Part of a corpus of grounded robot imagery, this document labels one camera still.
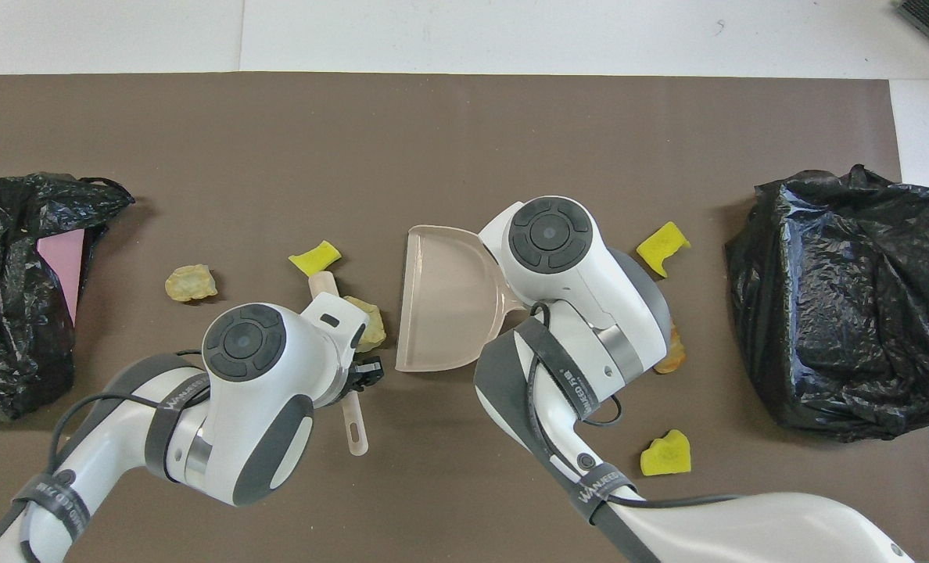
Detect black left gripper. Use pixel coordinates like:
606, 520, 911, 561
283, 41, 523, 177
347, 356, 386, 392

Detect beige foam rock chunk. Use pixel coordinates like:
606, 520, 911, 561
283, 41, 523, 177
164, 264, 219, 303
342, 295, 387, 353

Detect beige hand brush black bristles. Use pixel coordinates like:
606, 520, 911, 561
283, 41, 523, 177
308, 271, 370, 457

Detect pale pink plastic dustpan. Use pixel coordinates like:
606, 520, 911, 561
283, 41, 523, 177
395, 224, 529, 374

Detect yellow sponge wedge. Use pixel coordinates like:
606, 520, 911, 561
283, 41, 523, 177
289, 240, 343, 276

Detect striped croissant bread piece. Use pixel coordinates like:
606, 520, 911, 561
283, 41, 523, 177
652, 325, 687, 375

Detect yellow sponge chunk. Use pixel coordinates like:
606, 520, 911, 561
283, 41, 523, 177
640, 429, 692, 478

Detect yellow notched sponge piece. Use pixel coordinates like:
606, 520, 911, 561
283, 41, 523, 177
636, 221, 692, 279

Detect pink plastic bin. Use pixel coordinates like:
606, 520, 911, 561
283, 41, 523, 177
36, 228, 86, 328

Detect black plastic trash bag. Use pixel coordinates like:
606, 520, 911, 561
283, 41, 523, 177
0, 173, 135, 421
725, 163, 929, 443

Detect brown table mat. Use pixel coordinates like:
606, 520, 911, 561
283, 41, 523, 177
0, 73, 929, 563

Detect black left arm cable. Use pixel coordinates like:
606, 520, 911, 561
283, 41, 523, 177
0, 348, 207, 563

